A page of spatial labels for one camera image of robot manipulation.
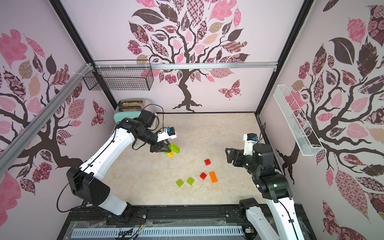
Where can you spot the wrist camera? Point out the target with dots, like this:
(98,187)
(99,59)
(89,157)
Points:
(167,133)
(250,140)

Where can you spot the yellow lego brick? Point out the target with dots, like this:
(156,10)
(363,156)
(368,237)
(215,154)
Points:
(169,154)

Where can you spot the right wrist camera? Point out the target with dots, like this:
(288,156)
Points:
(250,140)

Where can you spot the aluminium rail back wall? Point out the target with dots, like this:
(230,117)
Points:
(245,65)

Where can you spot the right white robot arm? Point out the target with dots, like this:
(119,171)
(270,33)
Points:
(279,198)

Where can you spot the white wire basket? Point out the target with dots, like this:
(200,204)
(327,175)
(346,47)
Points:
(301,128)

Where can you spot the green lego brick lower right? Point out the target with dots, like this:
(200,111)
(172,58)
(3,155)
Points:
(190,181)

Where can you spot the aluminium rail wall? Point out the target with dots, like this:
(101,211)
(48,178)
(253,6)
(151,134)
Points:
(245,65)
(15,148)

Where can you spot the aluminium rail left wall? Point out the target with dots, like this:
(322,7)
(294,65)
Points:
(15,148)

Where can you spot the orange lego brick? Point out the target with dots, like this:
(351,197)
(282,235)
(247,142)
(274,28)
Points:
(213,177)

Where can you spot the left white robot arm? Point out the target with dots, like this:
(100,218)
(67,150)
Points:
(85,182)

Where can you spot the green lego brick lower left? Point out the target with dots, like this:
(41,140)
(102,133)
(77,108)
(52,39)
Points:
(179,183)

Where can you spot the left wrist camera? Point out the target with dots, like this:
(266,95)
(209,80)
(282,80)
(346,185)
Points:
(167,133)

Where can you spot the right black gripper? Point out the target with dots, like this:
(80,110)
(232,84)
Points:
(237,156)

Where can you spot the white slotted cable duct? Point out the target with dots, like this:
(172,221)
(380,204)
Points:
(166,233)

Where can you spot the black wire basket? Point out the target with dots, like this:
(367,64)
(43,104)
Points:
(133,76)

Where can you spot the mint green toaster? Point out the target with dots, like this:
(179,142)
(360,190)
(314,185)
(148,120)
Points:
(131,108)

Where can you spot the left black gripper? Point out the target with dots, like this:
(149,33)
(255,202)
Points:
(156,147)

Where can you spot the red lego brick lower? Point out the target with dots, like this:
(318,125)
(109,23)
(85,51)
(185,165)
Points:
(203,176)

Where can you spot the small green lego brick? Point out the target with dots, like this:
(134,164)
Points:
(174,148)

